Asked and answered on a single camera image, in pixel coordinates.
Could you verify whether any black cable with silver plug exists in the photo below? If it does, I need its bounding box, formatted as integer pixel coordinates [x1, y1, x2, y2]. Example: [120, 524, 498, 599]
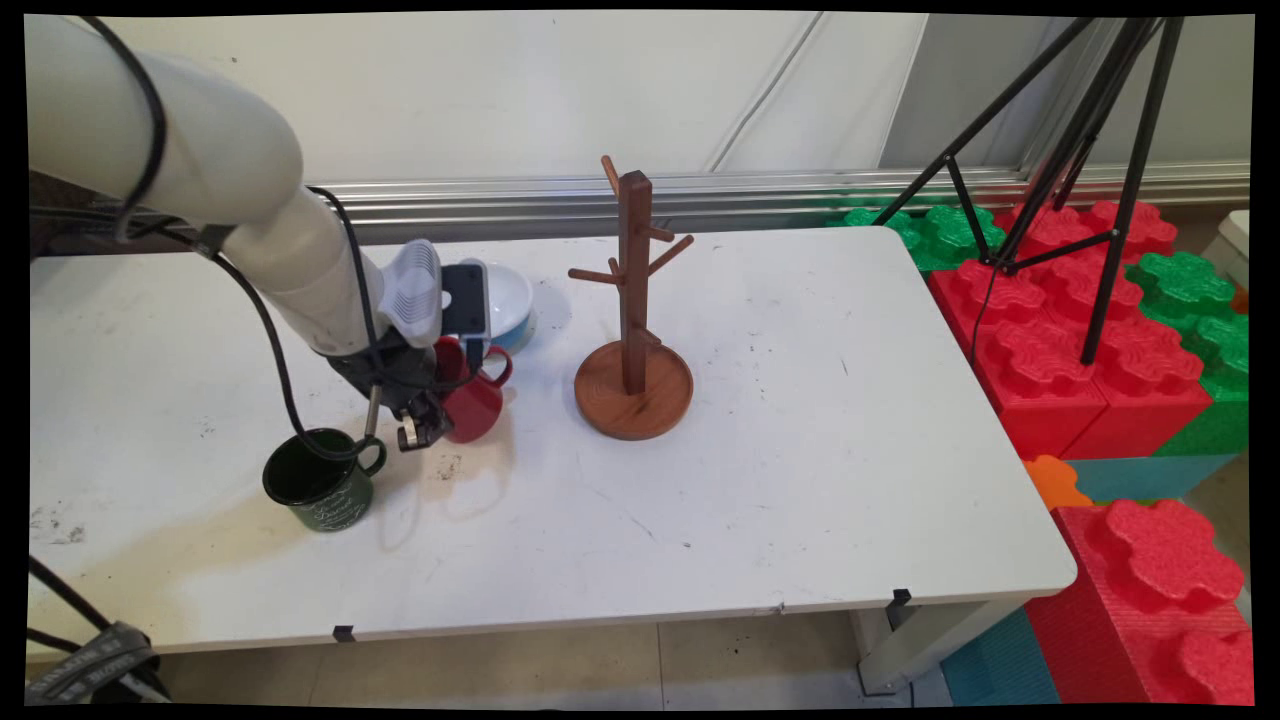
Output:
[28, 14, 385, 464]

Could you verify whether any green foam block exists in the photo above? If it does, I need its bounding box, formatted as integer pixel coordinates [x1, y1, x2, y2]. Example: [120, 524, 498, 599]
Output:
[1128, 250, 1251, 458]
[828, 195, 1007, 273]

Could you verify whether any grey printed strap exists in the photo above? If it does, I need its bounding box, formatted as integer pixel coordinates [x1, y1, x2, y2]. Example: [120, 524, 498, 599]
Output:
[28, 620, 163, 707]

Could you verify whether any black tripod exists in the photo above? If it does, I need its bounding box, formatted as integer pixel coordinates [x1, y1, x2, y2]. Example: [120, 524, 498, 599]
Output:
[873, 15, 1187, 367]

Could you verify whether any white table leg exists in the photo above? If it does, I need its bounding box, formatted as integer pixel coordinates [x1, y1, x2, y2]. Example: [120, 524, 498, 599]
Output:
[852, 598, 1023, 697]

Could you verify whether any dark green printed mug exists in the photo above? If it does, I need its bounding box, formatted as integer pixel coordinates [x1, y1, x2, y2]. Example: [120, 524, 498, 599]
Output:
[262, 428, 389, 533]

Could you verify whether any white ribbed camera mount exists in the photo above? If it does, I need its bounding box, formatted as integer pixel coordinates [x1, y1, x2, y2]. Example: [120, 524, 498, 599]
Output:
[379, 239, 444, 350]

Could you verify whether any white bowl with blue outside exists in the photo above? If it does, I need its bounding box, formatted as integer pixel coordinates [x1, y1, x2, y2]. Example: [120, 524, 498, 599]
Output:
[482, 261, 539, 355]

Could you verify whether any red enamel mug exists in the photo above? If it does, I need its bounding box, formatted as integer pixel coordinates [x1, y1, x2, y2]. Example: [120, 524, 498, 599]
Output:
[433, 336, 515, 445]

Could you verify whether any white plastic box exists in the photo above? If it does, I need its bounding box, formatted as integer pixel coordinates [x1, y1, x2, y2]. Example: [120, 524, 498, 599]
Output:
[1203, 208, 1253, 293]

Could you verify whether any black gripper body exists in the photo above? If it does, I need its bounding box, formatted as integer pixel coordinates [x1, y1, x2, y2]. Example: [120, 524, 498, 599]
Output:
[326, 330, 443, 423]

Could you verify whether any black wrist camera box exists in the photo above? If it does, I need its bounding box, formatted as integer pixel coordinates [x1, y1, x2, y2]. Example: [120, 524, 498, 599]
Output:
[440, 258, 492, 343]

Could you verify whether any aluminium wall rail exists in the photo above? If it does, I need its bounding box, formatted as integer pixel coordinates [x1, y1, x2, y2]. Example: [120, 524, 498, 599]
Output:
[300, 160, 1251, 251]

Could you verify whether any black floor cable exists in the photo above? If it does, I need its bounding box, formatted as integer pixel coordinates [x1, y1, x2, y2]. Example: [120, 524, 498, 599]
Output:
[28, 553, 126, 651]

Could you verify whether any brown wooden mug tree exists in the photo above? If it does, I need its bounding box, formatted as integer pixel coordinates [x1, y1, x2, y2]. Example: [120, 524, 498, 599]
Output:
[567, 155, 696, 442]

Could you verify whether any black camera cable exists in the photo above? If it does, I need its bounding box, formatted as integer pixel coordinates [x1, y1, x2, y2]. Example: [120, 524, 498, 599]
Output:
[305, 185, 486, 393]

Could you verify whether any blue foam block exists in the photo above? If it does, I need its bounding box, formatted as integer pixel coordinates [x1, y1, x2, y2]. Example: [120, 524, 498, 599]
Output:
[938, 607, 1063, 707]
[1066, 452, 1243, 504]

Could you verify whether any orange foam block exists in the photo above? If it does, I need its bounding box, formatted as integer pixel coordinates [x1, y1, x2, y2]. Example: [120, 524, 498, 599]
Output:
[1023, 454, 1097, 512]

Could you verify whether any red foam block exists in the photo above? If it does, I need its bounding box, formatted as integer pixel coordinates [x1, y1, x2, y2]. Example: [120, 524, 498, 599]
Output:
[928, 258, 1113, 462]
[998, 198, 1180, 263]
[1024, 497, 1255, 707]
[1045, 262, 1215, 462]

